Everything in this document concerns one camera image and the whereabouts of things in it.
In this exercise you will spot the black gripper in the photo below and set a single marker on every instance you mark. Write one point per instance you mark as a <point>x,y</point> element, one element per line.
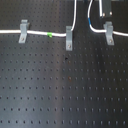
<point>105,9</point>

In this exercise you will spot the green tape marker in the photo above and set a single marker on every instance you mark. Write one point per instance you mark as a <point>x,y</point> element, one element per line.
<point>49,34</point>

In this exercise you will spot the right grey cable clip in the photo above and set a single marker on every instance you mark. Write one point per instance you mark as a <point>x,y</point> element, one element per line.
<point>109,32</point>

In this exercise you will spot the grey cable clip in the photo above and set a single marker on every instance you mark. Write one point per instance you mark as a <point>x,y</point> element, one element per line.
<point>109,32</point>
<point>69,42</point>
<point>23,28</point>

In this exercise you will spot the middle grey cable clip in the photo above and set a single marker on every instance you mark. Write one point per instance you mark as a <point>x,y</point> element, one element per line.
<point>69,42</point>

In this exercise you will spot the left grey cable clip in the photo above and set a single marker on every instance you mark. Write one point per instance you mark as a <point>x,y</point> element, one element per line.
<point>23,28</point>

